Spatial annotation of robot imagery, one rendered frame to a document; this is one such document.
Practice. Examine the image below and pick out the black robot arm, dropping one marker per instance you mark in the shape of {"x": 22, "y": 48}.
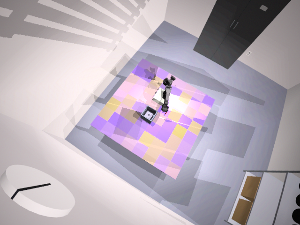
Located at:
{"x": 166, "y": 94}

